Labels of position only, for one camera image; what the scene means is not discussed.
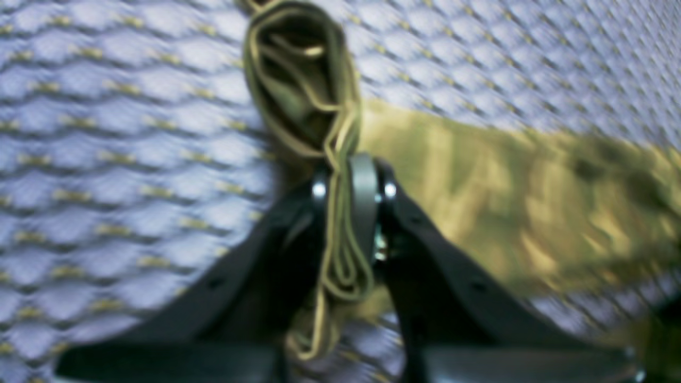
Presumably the purple fan-pattern table cloth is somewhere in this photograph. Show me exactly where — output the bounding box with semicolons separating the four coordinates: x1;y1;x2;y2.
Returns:
1;1;679;382

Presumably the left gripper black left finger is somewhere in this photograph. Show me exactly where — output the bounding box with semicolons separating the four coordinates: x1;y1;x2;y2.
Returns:
56;165;328;382

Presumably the camouflage T-shirt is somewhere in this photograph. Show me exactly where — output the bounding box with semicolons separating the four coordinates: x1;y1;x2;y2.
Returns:
243;1;679;361

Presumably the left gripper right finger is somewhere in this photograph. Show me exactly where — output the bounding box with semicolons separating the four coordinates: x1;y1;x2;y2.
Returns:
349;153;645;382

